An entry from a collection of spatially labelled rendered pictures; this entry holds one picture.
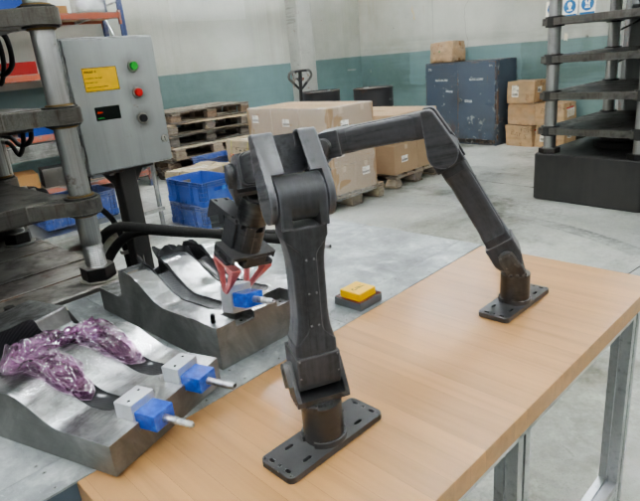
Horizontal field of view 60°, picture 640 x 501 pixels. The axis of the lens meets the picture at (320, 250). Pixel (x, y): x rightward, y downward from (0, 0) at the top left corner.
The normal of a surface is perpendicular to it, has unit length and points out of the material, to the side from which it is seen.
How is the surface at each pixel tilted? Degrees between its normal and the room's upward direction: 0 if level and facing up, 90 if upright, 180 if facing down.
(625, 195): 90
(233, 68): 90
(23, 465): 0
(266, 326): 90
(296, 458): 0
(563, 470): 0
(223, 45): 90
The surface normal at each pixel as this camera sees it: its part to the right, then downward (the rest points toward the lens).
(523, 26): -0.78, 0.27
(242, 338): 0.72, 0.17
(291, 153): 0.31, 0.04
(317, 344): 0.34, 0.30
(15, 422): -0.44, 0.33
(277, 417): -0.09, -0.94
